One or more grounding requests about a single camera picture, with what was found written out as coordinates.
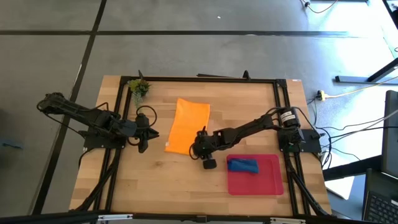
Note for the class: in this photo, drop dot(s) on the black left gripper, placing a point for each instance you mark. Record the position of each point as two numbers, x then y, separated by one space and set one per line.
140 132

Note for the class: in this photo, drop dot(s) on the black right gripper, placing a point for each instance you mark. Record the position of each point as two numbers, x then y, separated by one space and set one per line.
205 144

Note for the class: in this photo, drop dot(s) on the orange microfiber towel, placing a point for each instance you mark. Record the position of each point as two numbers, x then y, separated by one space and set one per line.
189 124

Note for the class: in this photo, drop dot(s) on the blue microfiber towel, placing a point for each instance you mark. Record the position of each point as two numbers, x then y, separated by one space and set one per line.
242 165

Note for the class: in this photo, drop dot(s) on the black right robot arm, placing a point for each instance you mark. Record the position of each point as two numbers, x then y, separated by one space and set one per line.
248 127

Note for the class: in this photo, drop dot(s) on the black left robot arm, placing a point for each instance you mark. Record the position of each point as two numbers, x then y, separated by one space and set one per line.
93 116

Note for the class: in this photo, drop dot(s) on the pink plastic basket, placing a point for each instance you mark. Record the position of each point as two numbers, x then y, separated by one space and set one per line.
267 183

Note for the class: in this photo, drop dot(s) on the green potted succulent plant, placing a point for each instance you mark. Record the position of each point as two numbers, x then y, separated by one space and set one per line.
139 88

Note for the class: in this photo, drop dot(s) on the yellow white power plug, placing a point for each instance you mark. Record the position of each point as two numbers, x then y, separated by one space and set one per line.
321 95

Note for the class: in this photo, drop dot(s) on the white paper sheet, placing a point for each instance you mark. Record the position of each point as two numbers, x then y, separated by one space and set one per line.
340 186

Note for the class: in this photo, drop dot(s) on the grey desk foot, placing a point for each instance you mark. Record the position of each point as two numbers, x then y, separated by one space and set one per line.
351 79

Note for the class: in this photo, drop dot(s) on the black laptop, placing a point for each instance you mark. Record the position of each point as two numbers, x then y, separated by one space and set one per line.
382 205

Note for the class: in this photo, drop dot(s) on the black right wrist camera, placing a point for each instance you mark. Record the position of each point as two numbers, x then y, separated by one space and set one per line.
210 164

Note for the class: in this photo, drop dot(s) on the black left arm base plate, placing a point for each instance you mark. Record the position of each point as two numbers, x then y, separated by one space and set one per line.
102 144

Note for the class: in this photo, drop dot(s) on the black aluminium table frame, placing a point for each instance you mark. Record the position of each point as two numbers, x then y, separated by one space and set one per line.
199 79

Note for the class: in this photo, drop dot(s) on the silver metal bracket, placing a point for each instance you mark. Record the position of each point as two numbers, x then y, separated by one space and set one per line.
287 221
115 217

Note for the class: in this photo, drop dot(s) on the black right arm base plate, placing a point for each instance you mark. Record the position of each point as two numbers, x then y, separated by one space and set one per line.
312 140

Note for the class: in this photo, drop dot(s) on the black rig frame beam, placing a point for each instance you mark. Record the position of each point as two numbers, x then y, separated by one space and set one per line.
46 217

